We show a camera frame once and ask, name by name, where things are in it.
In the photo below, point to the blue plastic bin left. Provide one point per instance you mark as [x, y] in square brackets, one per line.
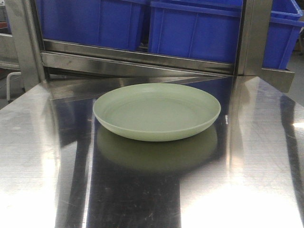
[105, 23]

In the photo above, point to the blue plastic bin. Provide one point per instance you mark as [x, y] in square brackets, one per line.
[105, 23]
[209, 30]

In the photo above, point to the stainless steel shelf rack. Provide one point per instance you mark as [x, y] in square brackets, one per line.
[37, 56]

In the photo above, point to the green round plate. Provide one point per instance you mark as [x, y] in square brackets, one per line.
[156, 112]

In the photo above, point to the blue plastic bin right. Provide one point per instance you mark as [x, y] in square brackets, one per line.
[209, 30]

